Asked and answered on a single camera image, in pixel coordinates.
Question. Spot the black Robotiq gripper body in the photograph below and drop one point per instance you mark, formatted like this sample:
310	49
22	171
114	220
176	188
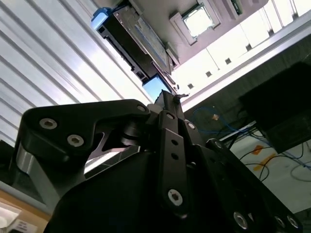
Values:
109	206

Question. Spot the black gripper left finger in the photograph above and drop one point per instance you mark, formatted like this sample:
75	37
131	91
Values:
73	121

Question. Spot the hard disk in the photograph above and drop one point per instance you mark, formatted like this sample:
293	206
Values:
126	41

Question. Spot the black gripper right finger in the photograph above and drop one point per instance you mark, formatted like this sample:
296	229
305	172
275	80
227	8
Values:
230	174

